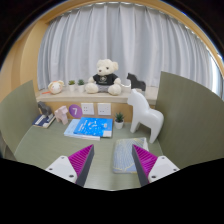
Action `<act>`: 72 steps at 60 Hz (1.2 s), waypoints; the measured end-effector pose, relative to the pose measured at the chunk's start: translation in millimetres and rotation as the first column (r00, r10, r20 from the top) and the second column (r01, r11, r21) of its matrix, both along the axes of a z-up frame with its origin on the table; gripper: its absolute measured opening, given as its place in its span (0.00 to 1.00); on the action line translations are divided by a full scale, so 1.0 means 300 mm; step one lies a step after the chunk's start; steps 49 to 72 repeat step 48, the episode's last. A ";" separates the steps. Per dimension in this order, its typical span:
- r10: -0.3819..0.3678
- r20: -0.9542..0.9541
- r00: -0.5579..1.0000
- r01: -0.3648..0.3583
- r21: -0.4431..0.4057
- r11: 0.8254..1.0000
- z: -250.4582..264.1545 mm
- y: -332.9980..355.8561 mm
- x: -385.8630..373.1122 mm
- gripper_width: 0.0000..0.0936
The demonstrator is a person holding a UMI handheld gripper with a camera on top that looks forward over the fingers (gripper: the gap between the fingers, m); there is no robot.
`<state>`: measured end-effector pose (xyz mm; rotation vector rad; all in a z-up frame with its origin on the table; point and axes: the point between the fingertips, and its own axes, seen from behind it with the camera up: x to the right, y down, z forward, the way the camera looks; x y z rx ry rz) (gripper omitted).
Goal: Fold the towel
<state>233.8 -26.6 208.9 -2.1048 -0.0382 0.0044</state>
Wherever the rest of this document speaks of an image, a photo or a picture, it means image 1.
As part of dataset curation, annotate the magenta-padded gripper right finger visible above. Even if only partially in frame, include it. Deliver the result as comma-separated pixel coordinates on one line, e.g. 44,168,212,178
131,144,181,187

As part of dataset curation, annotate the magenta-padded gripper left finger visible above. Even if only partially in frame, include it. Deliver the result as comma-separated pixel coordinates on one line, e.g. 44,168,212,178
45,144,95,188

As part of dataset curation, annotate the blue towel with yellow print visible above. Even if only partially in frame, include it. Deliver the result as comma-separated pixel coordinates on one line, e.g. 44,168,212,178
111,136,150,174

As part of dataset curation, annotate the light blue book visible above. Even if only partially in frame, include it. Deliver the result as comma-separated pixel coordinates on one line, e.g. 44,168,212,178
63,118,101,141

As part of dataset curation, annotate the bright blue book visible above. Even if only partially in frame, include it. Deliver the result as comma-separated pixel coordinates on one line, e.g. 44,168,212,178
73,116,114,139

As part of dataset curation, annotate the spiky potted plant, white pot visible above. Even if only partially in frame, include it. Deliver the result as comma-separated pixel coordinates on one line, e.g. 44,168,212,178
114,111,125,130

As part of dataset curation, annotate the large white horse figure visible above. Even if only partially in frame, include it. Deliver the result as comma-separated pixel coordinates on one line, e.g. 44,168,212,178
126,88,165,144

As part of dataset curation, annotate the pink horse figure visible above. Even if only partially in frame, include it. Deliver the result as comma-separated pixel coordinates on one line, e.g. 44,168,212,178
54,105,69,126

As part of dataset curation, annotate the round purple number sign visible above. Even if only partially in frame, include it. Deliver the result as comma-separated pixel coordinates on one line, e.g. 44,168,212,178
68,103,83,119

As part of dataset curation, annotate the curved wooden ledge shelf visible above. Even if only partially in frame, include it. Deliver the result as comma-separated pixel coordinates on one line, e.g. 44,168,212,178
35,87,158,106

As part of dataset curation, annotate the dark grey horse figure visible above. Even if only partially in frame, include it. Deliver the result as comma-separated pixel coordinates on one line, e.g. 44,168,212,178
37,101,53,118

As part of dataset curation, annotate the small potted plant, white pot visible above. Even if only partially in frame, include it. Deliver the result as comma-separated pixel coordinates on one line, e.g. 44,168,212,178
68,79,77,93
77,78,86,93

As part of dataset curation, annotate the black horse figure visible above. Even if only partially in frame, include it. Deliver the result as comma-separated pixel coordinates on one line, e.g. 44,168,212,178
126,72,147,92

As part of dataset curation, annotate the small cream plush toy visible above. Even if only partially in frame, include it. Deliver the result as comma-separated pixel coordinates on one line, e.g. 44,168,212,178
47,79,65,95

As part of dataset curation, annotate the cream teddy bear, black shirt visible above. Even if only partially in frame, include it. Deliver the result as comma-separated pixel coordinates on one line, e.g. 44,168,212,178
84,58,123,96

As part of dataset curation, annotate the white curtain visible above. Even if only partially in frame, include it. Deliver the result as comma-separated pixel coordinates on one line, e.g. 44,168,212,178
36,2,224,98

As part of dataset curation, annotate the white wall socket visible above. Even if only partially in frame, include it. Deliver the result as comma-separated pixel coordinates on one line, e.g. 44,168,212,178
97,102,112,116
80,102,95,116

